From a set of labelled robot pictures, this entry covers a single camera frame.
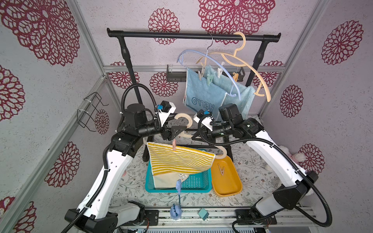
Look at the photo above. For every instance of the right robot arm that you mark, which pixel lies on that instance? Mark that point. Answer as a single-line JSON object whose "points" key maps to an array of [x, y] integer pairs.
{"points": [[296, 182]]}

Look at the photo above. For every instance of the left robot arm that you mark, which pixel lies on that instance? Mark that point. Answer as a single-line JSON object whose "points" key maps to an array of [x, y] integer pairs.
{"points": [[93, 215]]}

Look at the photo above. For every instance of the black wire wall rack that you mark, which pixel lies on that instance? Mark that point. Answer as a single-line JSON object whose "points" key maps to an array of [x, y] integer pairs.
{"points": [[84, 115]]}

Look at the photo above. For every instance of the black clothes rack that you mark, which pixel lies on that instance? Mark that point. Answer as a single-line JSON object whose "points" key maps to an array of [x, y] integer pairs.
{"points": [[128, 58]]}

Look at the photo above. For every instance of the yellow striped towel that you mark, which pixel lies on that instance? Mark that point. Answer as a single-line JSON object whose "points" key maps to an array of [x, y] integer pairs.
{"points": [[170, 164]]}

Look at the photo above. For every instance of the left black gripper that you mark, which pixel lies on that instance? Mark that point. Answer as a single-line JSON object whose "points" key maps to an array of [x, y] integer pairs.
{"points": [[170, 134]]}

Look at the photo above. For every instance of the beige plastic hanger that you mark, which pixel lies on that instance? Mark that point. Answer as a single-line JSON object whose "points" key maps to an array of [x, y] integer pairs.
{"points": [[245, 64]]}

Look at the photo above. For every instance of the green clothespin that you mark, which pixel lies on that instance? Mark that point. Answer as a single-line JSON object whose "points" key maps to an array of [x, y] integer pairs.
{"points": [[209, 79]]}

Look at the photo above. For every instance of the peach pink clothespin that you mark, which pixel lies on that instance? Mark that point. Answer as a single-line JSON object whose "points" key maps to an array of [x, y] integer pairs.
{"points": [[221, 169]]}

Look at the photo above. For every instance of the blue hello towel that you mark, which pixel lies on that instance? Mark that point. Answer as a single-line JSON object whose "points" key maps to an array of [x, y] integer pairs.
{"points": [[202, 96]]}

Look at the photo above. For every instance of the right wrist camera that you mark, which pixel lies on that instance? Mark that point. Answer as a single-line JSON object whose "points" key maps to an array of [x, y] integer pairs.
{"points": [[206, 121]]}

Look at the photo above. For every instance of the teal plastic basket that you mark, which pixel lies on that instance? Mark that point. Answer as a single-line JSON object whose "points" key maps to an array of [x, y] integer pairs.
{"points": [[198, 183]]}

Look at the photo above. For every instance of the teal plain towel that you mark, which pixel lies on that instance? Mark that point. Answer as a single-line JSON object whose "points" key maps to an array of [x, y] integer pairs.
{"points": [[237, 94]]}

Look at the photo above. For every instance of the yellow plastic tray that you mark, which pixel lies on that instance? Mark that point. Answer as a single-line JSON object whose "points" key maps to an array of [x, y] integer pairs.
{"points": [[228, 185]]}

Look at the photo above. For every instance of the orange clothespin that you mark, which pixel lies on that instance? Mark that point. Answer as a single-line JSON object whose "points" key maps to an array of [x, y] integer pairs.
{"points": [[235, 76]]}

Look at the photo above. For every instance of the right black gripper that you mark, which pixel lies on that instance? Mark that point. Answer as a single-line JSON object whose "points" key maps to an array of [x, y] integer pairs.
{"points": [[208, 131]]}

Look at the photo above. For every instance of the small teal cube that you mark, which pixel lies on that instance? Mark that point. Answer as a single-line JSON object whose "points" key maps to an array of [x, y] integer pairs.
{"points": [[203, 214]]}

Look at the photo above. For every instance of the white teddy bear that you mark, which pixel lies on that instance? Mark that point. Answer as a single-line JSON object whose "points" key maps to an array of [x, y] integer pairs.
{"points": [[297, 158]]}

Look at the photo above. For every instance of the white clothespin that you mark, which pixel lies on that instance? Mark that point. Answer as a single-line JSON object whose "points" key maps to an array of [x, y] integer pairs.
{"points": [[219, 72]]}

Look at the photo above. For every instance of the cream plastic hanger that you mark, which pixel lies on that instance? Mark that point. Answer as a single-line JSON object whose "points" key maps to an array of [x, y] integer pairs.
{"points": [[223, 153]]}

